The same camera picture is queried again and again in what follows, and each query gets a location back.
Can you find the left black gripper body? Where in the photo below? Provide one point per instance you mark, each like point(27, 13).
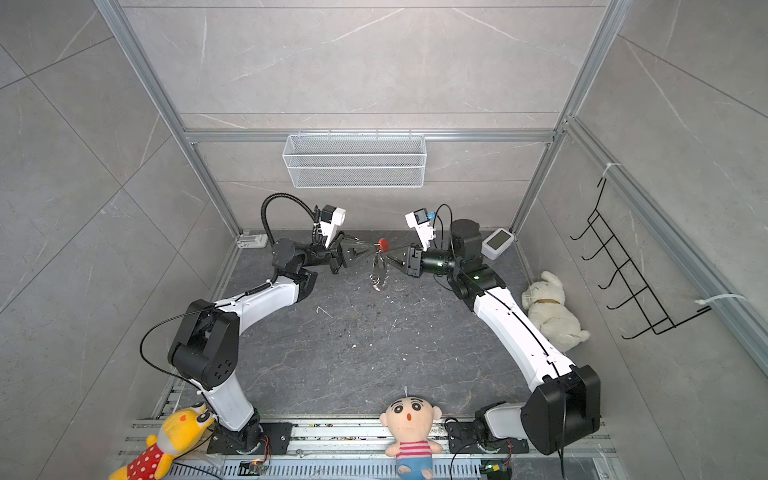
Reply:
point(334, 263)

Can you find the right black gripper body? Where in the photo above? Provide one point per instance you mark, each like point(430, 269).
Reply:
point(417, 263)

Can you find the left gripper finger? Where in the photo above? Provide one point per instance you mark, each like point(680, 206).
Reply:
point(360, 244)
point(355, 255)

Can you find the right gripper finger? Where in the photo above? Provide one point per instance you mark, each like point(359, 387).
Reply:
point(396, 249)
point(400, 265)

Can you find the red-handled metal key ring holder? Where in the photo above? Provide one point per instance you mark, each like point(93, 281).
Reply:
point(379, 273)

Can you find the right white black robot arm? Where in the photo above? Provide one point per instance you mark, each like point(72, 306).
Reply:
point(565, 400)

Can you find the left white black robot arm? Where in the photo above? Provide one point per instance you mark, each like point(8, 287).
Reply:
point(205, 349)

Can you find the white digital clock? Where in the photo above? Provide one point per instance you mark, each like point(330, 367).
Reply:
point(496, 243)

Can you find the white plush dog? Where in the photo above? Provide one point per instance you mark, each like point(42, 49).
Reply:
point(544, 303)

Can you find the black-haired plush doll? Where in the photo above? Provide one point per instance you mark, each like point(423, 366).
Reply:
point(410, 420)

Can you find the yellow red plush toy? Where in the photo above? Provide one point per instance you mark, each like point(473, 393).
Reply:
point(178, 435)

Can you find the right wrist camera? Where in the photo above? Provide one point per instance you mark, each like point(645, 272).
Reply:
point(421, 221)

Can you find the white wire mesh basket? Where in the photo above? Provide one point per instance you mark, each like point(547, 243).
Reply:
point(347, 161)

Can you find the white wall bracket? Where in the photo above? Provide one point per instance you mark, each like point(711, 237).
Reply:
point(252, 241)

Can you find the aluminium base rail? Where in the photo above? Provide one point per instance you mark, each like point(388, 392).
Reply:
point(354, 448)

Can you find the black wire hook rack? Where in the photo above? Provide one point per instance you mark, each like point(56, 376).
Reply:
point(627, 273)

